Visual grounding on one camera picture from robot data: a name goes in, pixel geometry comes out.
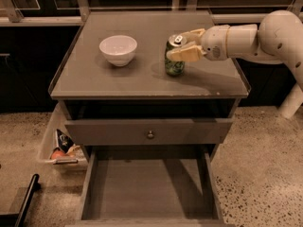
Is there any dark blue chip bag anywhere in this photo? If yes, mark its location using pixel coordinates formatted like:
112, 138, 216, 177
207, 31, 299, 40
56, 129, 74, 153

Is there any left cabinet door handle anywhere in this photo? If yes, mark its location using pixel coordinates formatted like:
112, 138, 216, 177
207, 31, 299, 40
0, 53, 10, 67

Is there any open grey middle drawer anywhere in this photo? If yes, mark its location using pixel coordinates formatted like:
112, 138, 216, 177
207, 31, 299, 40
67, 147, 228, 227

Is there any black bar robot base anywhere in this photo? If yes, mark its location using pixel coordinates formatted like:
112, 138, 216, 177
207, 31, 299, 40
0, 173, 41, 227

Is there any tan snack packet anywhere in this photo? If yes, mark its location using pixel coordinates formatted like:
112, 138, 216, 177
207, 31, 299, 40
67, 145, 84, 159

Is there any clear plastic storage bin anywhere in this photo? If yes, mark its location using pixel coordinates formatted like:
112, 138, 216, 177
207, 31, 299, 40
37, 104, 88, 172

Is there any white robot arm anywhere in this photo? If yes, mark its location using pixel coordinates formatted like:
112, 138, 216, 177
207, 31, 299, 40
166, 10, 303, 118

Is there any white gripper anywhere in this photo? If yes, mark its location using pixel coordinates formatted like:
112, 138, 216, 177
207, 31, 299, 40
167, 25, 230, 62

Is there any grey top drawer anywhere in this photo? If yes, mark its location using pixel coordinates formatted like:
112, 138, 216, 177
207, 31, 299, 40
65, 118, 233, 146

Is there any green soda can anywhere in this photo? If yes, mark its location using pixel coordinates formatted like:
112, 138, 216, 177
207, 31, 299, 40
165, 34, 187, 77

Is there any grey drawer cabinet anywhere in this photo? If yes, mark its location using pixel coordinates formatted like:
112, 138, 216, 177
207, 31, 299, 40
47, 10, 252, 163

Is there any metal railing frame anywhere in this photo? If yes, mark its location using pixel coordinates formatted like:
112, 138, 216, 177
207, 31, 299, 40
0, 0, 303, 26

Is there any white ceramic bowl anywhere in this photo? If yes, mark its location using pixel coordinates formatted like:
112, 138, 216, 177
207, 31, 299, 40
99, 35, 137, 66

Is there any orange fruit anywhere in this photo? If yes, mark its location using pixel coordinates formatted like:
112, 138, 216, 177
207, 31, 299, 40
50, 149, 66, 160

